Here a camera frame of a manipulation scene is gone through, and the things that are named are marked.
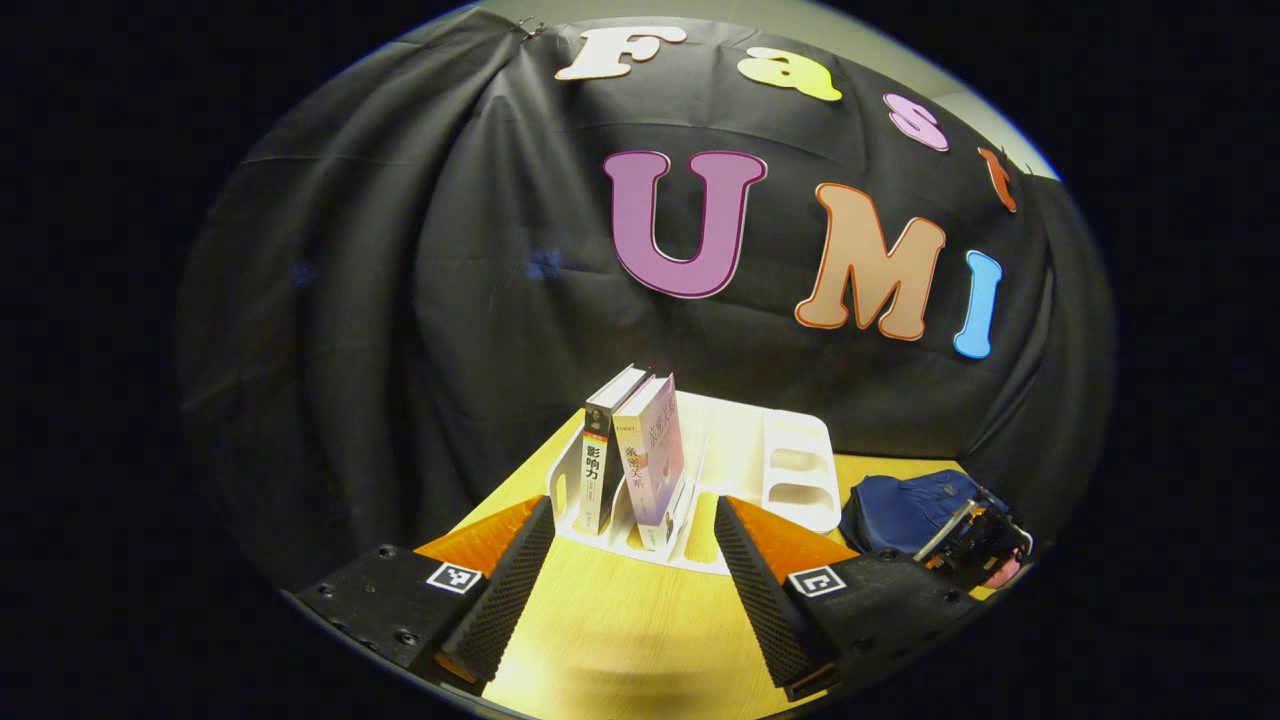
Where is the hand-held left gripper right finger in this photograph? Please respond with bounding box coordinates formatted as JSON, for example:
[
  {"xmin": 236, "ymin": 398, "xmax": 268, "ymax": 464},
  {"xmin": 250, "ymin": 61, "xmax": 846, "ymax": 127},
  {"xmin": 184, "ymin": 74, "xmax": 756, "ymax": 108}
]
[{"xmin": 712, "ymin": 495, "xmax": 986, "ymax": 701}]

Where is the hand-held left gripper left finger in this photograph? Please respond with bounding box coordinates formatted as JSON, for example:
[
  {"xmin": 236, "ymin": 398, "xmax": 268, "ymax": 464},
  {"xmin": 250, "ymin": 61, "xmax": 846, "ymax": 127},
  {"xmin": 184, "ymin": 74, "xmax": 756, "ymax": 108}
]
[{"xmin": 290, "ymin": 495, "xmax": 556, "ymax": 696}]

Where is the blue schoolbag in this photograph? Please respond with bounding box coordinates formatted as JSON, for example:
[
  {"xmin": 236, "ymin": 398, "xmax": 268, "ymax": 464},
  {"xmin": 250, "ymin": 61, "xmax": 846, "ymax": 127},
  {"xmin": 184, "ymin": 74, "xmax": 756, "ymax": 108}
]
[{"xmin": 840, "ymin": 470, "xmax": 986, "ymax": 561}]

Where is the white bookshelf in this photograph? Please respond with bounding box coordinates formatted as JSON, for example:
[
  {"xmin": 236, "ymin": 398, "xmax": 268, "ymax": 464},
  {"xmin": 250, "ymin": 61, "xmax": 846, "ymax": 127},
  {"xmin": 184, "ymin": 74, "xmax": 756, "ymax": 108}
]
[{"xmin": 545, "ymin": 390, "xmax": 843, "ymax": 576}]

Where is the black and white book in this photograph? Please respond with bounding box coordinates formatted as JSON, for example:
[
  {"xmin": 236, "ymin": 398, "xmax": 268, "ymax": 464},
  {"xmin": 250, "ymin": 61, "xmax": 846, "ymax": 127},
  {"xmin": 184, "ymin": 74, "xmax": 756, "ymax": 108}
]
[{"xmin": 578, "ymin": 365, "xmax": 653, "ymax": 536}]

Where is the pink book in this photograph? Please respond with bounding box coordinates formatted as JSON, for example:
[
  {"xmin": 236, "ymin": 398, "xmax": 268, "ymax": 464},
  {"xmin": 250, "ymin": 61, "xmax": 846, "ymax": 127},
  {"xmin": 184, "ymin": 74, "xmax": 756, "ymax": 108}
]
[{"xmin": 612, "ymin": 373, "xmax": 687, "ymax": 551}]

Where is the black backdrop cloth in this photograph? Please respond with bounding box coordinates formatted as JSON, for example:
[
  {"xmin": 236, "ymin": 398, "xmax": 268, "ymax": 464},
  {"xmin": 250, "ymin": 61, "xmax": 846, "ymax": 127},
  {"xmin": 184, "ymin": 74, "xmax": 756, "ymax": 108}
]
[{"xmin": 175, "ymin": 5, "xmax": 1116, "ymax": 591}]

